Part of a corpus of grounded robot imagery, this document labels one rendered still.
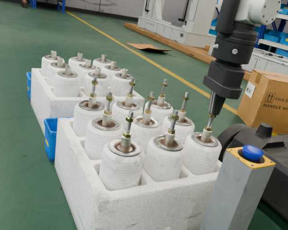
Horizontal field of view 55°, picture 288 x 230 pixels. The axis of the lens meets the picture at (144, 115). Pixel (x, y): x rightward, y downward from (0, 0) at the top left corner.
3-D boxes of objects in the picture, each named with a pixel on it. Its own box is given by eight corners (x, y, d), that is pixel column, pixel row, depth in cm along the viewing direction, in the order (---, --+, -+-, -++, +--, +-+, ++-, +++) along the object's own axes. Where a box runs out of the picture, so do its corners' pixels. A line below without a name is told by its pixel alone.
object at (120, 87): (122, 110, 129) (129, 73, 122) (131, 119, 122) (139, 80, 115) (103, 111, 124) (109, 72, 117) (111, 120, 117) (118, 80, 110)
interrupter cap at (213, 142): (194, 146, 70) (195, 143, 69) (187, 132, 77) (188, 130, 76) (222, 149, 71) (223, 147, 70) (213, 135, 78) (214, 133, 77)
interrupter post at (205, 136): (201, 142, 72) (205, 131, 71) (199, 138, 75) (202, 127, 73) (210, 143, 73) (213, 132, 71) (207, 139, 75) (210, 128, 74)
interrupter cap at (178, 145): (150, 135, 70) (150, 133, 70) (178, 138, 72) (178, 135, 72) (156, 151, 64) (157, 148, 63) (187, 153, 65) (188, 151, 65)
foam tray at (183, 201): (153, 154, 111) (162, 113, 104) (218, 225, 81) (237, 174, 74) (54, 166, 92) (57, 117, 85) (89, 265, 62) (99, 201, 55)
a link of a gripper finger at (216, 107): (208, 113, 70) (215, 90, 67) (219, 114, 71) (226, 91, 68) (211, 116, 68) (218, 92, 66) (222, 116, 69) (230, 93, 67)
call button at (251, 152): (249, 151, 58) (252, 143, 57) (264, 162, 55) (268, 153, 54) (236, 154, 56) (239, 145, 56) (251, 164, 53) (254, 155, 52)
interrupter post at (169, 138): (162, 141, 69) (165, 129, 67) (171, 142, 69) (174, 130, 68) (164, 146, 66) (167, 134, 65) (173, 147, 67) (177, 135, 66)
